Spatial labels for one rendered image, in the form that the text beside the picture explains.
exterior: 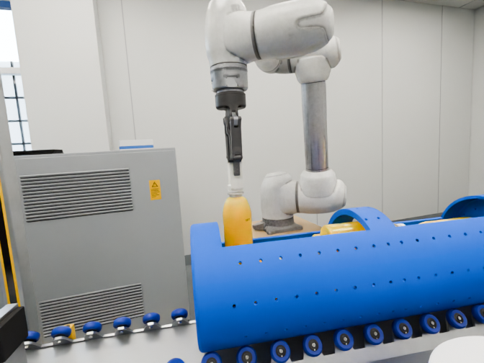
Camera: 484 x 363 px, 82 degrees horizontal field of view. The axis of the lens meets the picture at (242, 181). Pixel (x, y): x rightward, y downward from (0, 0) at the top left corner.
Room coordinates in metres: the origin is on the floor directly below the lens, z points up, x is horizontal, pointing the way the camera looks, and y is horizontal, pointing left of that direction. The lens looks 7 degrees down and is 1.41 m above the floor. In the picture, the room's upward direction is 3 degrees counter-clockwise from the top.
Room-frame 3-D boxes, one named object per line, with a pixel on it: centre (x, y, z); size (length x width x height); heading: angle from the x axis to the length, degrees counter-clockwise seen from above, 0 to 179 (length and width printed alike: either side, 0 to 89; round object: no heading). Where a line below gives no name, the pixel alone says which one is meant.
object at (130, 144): (2.20, 0.81, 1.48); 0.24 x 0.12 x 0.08; 115
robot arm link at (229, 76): (0.70, 0.02, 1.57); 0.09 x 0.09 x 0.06
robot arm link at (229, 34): (0.70, 0.00, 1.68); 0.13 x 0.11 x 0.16; 72
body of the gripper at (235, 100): (0.70, 0.02, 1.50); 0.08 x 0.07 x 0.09; 10
